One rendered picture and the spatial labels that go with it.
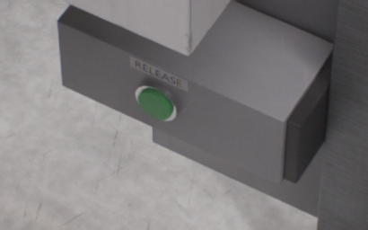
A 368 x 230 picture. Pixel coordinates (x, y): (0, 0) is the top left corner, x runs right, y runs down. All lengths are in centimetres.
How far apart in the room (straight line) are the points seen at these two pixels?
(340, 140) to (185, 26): 27
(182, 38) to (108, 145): 164
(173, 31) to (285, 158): 24
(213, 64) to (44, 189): 141
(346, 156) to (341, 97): 7
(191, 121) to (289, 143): 8
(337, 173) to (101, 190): 135
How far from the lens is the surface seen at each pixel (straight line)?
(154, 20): 128
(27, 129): 294
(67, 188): 287
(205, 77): 147
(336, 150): 152
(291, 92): 146
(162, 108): 150
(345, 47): 142
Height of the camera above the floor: 233
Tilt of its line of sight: 52 degrees down
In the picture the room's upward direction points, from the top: straight up
